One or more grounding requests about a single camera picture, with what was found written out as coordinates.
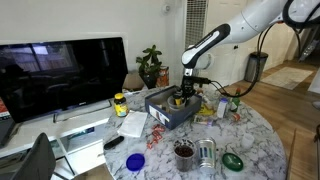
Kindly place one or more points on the floor rug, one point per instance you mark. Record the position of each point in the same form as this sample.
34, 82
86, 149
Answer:
286, 78

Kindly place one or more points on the red candy wrappers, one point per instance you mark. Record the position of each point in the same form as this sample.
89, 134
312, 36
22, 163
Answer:
156, 135

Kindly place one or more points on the green potted plant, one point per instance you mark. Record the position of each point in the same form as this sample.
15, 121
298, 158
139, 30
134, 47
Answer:
150, 65

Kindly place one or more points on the blue plastic lid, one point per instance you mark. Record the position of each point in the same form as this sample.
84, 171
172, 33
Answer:
135, 162

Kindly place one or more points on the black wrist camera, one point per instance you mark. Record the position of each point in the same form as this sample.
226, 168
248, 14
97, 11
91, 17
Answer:
201, 80

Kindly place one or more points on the black flat television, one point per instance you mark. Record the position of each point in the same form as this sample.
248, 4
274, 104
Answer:
60, 76

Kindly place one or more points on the black remote control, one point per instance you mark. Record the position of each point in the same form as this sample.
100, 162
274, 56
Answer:
113, 142

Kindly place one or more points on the brown paper bag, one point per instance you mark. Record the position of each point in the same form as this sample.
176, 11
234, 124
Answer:
133, 82

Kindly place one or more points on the white bottle blue cap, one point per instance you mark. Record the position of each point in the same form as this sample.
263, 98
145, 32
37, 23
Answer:
222, 108

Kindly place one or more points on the wooden blocks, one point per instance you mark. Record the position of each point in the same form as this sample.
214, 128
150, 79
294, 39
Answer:
163, 108

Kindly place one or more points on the small clear measuring cup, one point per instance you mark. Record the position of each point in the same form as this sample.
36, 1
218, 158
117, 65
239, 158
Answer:
247, 141

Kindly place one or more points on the white vent grille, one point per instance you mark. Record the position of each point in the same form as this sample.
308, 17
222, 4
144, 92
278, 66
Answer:
195, 20

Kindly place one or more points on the white TV stand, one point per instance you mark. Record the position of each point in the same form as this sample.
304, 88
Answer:
83, 121

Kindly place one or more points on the navy cardboard box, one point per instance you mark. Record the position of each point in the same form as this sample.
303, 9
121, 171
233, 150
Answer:
176, 119

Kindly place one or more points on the metal cup striped label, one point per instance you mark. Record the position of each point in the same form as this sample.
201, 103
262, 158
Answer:
206, 155

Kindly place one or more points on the white wall thermostat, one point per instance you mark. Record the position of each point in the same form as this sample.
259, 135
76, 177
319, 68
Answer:
166, 8

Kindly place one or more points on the purple white sauce packet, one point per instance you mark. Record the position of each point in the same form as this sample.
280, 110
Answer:
203, 120

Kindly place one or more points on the green glass bottle red cap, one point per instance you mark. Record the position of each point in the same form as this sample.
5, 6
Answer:
235, 103

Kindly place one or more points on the green plastic lid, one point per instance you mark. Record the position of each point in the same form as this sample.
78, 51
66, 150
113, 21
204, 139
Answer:
232, 162

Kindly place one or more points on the dark laptop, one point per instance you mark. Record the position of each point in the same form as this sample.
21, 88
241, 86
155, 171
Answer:
6, 131

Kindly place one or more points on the orange cardboard carton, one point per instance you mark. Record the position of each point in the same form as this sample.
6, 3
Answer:
163, 76

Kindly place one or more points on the vitamin bottle yellow lid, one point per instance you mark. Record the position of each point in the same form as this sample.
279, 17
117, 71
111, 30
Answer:
120, 106

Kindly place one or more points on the white door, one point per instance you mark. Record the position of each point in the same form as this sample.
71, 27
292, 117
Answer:
220, 56

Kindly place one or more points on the white paper sheet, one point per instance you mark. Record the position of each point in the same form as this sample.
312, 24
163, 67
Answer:
133, 124

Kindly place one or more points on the stainless steel trash can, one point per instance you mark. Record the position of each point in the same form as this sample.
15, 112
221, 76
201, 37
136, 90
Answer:
256, 68

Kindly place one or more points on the clear cup of coffee beans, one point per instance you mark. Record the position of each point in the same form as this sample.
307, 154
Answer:
184, 156

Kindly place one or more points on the small jar red cap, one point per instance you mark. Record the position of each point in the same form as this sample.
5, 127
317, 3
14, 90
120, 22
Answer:
235, 117

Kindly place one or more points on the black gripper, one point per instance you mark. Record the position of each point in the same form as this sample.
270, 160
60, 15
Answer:
189, 80

